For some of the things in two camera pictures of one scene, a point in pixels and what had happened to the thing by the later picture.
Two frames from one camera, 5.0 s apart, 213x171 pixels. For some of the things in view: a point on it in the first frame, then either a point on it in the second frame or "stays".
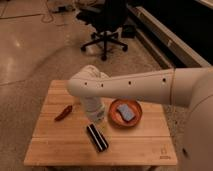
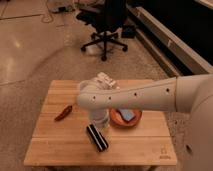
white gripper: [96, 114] → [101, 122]
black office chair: [106, 20] stays
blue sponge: [126, 112] stays
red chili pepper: [63, 113] stays
